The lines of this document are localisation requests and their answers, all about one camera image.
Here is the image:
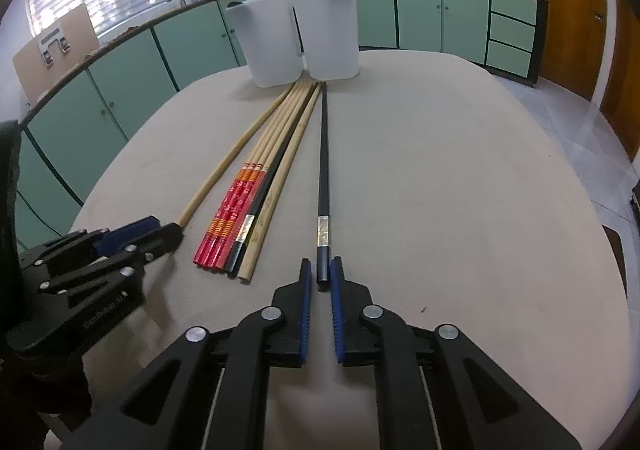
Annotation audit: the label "orange wooden door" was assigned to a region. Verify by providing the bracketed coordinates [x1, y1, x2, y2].
[529, 0, 608, 101]

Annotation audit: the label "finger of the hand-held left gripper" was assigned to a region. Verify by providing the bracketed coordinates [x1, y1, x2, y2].
[17, 216, 163, 271]
[39, 223, 183, 296]

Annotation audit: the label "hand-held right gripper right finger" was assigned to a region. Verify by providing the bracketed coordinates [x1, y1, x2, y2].
[330, 257, 582, 450]

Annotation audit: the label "plain brown wooden chopstick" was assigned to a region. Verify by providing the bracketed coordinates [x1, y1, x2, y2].
[236, 82, 322, 285]

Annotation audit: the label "black chopstick with silver band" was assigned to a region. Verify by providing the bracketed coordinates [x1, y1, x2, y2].
[225, 83, 318, 278]
[316, 80, 332, 292]

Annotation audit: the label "plain light wooden chopstick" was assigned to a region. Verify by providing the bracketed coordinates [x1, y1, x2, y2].
[177, 84, 297, 230]

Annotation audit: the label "red patterned chopstick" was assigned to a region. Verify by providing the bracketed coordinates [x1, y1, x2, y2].
[204, 82, 308, 270]
[194, 82, 303, 267]
[214, 82, 313, 272]

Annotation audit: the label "white plastic utensil holder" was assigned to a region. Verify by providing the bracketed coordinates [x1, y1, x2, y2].
[226, 0, 361, 90]

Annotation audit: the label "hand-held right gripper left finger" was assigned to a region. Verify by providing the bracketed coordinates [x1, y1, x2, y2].
[60, 257, 313, 450]

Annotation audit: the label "green base kitchen cabinets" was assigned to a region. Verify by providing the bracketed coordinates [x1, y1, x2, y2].
[0, 0, 548, 251]

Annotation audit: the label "brown cardboard sheet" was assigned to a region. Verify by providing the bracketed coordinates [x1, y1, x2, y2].
[12, 3, 101, 104]

